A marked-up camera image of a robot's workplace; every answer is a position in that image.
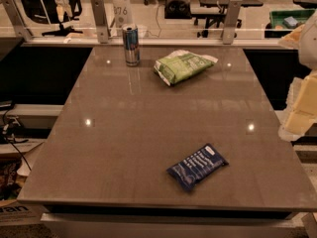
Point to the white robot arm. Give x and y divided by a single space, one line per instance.
304 38

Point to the middle metal rail bracket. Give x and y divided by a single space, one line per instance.
100 19

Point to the black office desk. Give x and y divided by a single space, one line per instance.
214 13

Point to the green plastic bin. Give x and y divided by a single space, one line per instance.
282 22

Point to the black box with eyes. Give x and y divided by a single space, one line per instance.
177 9

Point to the white numbered post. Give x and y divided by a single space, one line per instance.
123 12

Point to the green jalapeno chip bag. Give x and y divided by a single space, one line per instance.
181 65

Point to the blue rxbar blueberry wrapper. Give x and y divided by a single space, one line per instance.
198 166

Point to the cardboard box with lettering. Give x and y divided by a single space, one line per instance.
13 213

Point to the blue silver energy drink can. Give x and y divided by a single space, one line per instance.
131 44

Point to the metal rail bracket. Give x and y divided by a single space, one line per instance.
16 19
230 23
100 19

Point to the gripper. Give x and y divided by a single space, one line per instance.
308 47

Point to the snack package on floor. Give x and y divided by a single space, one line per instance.
9 188

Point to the left metal rail bracket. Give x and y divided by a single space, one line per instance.
16 19

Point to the right metal rail bracket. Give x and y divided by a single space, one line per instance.
230 23

